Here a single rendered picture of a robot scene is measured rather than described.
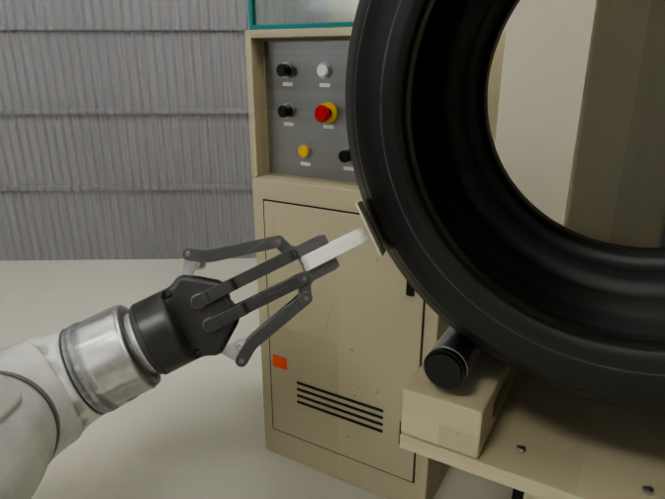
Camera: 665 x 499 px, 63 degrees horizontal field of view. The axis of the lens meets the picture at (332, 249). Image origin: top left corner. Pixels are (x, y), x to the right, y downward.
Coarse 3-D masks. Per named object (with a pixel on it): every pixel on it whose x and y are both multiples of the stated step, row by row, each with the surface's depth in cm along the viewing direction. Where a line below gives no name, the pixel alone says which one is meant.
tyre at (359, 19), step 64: (384, 0) 47; (448, 0) 66; (512, 0) 66; (384, 64) 48; (448, 64) 71; (384, 128) 50; (448, 128) 73; (384, 192) 52; (448, 192) 73; (512, 192) 73; (448, 256) 50; (512, 256) 72; (576, 256) 71; (640, 256) 67; (448, 320) 56; (512, 320) 49; (576, 320) 65; (640, 320) 65; (576, 384) 49; (640, 384) 46
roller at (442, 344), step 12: (444, 336) 59; (456, 336) 58; (432, 348) 57; (444, 348) 56; (456, 348) 56; (468, 348) 57; (432, 360) 56; (444, 360) 55; (456, 360) 55; (468, 360) 56; (432, 372) 57; (444, 372) 56; (456, 372) 55; (468, 372) 56; (444, 384) 56; (456, 384) 56
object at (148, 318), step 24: (168, 288) 52; (192, 288) 52; (144, 312) 50; (168, 312) 50; (192, 312) 52; (216, 312) 52; (144, 336) 49; (168, 336) 49; (192, 336) 52; (216, 336) 52; (168, 360) 50; (192, 360) 52
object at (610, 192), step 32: (608, 0) 70; (640, 0) 69; (608, 32) 71; (640, 32) 70; (608, 64) 73; (640, 64) 71; (608, 96) 74; (640, 96) 72; (608, 128) 75; (640, 128) 73; (576, 160) 78; (608, 160) 76; (640, 160) 74; (576, 192) 79; (608, 192) 77; (640, 192) 75; (576, 224) 80; (608, 224) 78; (640, 224) 76
